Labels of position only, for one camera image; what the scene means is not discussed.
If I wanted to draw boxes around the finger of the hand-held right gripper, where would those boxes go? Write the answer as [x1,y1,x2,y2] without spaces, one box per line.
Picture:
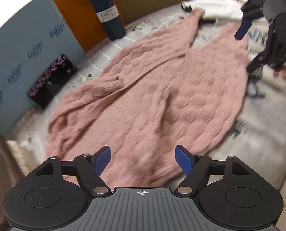
[234,1,265,41]
[246,20,275,73]

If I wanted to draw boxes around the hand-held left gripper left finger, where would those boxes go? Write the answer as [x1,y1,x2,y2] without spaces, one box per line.
[35,146,112,196]

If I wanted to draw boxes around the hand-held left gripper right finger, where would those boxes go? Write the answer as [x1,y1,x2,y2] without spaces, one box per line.
[175,145,251,196]

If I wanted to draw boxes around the pink knit sweater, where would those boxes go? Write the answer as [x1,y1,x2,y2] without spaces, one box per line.
[45,8,251,188]

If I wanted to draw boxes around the person's right hand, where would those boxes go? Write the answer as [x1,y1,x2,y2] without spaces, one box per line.
[273,63,286,80]

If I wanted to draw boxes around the black eyeglasses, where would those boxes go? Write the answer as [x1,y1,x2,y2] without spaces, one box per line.
[246,73,266,100]

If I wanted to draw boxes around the white garment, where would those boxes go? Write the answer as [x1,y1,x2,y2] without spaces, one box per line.
[181,0,245,22]

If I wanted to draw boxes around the cream fluffy blanket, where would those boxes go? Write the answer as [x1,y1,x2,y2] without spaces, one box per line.
[5,112,49,176]

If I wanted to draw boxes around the black phone with lit screen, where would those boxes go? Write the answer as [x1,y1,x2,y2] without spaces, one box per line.
[28,54,77,109]

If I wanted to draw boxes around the brown satin cloth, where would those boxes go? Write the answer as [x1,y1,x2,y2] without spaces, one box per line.
[0,133,27,231]

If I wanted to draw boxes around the grey-blue printed box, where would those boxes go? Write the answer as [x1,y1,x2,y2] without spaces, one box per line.
[0,0,86,139]

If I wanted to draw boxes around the dark blue vacuum bottle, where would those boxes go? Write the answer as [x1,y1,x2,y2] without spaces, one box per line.
[83,0,127,41]

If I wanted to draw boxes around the orange cardboard box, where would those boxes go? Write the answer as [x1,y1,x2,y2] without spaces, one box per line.
[46,0,110,51]

